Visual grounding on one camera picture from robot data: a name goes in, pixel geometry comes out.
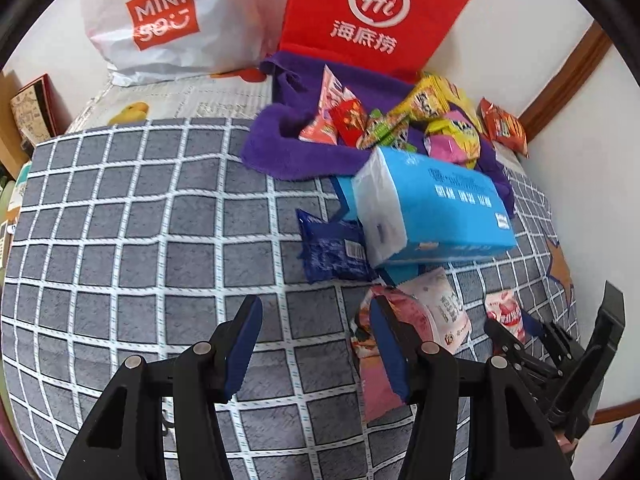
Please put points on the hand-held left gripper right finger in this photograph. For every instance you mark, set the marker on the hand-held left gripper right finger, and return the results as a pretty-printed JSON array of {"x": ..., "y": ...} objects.
[{"x": 390, "y": 350}]

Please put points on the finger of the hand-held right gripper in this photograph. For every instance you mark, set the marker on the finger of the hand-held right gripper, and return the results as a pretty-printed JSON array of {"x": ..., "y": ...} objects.
[
  {"x": 505, "y": 342},
  {"x": 552, "y": 342}
]

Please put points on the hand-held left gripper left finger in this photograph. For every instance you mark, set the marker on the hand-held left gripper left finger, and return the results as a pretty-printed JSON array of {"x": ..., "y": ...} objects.
[{"x": 245, "y": 345}]

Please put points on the small pink red snack packet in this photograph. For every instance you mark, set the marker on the small pink red snack packet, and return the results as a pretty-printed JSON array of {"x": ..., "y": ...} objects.
[{"x": 502, "y": 310}]

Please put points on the large pink snack bag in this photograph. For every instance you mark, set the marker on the large pink snack bag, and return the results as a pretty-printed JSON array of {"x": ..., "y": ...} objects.
[{"x": 377, "y": 385}]

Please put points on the long pink snack packet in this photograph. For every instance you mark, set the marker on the long pink snack packet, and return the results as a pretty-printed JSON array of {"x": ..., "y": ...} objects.
[{"x": 322, "y": 120}]

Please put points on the white pink snack packet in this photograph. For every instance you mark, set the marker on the white pink snack packet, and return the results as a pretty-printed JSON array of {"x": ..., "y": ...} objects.
[{"x": 445, "y": 315}]

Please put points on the dark blue snack packet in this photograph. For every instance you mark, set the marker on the dark blue snack packet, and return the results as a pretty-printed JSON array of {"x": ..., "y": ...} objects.
[{"x": 332, "y": 250}]

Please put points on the blue tissue pack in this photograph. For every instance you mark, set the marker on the blue tissue pack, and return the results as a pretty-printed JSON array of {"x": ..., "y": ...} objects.
[{"x": 440, "y": 205}]

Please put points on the grey checkered blanket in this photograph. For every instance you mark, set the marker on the grey checkered blanket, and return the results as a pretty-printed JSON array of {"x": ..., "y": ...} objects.
[{"x": 125, "y": 240}]

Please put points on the purple towel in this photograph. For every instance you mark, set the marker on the purple towel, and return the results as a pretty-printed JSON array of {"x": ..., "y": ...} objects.
[{"x": 295, "y": 150}]

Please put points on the yellow purple snack packet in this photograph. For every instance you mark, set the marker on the yellow purple snack packet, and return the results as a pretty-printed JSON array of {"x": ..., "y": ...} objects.
[{"x": 455, "y": 135}]

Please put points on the orange chips bag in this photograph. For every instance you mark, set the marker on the orange chips bag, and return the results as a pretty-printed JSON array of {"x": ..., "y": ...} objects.
[{"x": 505, "y": 127}]

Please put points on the green snack packet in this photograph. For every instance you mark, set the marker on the green snack packet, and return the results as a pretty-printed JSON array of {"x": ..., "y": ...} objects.
[{"x": 385, "y": 130}]

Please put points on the newspaper print sheet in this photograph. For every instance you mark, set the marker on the newspaper print sheet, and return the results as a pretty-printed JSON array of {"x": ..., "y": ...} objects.
[{"x": 175, "y": 100}]

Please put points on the yellow chips bag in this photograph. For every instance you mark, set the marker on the yellow chips bag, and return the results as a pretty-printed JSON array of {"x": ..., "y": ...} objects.
[{"x": 435, "y": 95}]

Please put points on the wooden baseboard trim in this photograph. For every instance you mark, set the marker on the wooden baseboard trim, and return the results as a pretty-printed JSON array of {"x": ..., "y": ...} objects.
[{"x": 565, "y": 80}]

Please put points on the red printed box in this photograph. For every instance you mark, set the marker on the red printed box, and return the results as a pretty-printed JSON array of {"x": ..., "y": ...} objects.
[{"x": 35, "y": 110}]

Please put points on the white plastic shopping bag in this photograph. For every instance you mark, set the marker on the white plastic shopping bag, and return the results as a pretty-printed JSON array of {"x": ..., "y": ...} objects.
[{"x": 165, "y": 10}]

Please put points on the red paper bag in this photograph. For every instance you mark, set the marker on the red paper bag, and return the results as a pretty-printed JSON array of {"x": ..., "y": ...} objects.
[{"x": 370, "y": 0}]

